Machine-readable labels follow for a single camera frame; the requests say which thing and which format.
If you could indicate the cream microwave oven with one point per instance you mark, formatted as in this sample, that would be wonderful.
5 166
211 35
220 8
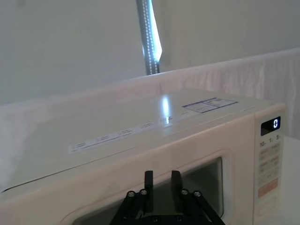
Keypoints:
117 164

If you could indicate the white curtain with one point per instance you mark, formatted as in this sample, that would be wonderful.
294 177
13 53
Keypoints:
70 47

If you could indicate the grey striped post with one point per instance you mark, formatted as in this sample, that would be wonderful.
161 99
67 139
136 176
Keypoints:
150 47

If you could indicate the white table cloth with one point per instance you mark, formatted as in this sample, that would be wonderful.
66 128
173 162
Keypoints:
291 182

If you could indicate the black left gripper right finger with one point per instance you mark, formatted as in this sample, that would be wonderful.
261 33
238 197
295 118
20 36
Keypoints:
176 187

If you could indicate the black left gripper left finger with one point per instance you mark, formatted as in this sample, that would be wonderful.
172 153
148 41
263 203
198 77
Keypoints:
149 187

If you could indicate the grey oven control panel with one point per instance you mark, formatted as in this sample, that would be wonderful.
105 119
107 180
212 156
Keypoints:
269 164

